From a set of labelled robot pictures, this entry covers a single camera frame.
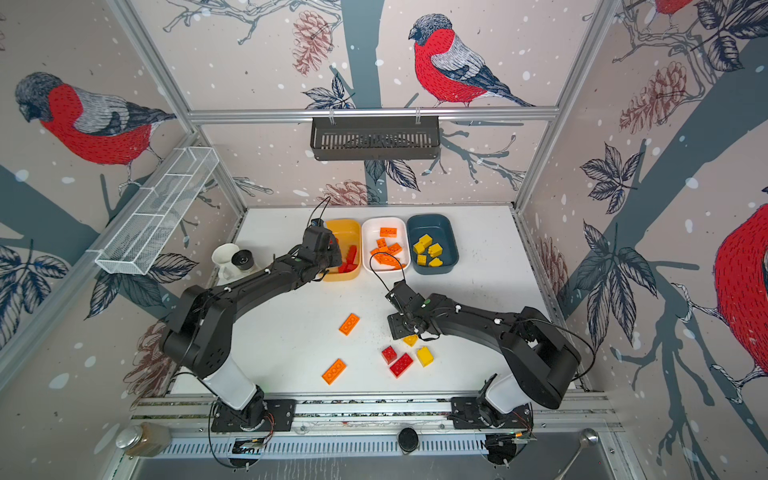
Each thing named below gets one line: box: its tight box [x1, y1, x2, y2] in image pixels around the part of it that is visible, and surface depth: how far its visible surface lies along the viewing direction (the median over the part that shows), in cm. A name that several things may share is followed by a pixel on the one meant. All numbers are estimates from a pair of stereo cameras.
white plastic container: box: [362, 217, 411, 273], surface depth 109 cm
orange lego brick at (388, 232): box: [379, 227, 398, 238], surface depth 113 cm
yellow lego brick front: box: [416, 346, 434, 367], surface depth 84 cm
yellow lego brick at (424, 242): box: [413, 234, 433, 254], surface depth 109 cm
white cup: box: [212, 242, 242, 285], surface depth 97 cm
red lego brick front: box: [389, 352, 414, 379], surface depth 83 cm
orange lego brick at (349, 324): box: [338, 312, 360, 336], surface depth 91 cm
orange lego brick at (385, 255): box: [370, 238, 406, 270], surface depth 106 cm
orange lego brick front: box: [321, 358, 347, 385], surface depth 81 cm
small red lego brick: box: [381, 345, 397, 365], surface depth 83 cm
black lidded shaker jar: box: [231, 249, 254, 270], surface depth 94 cm
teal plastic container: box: [406, 214, 459, 275], surface depth 109 cm
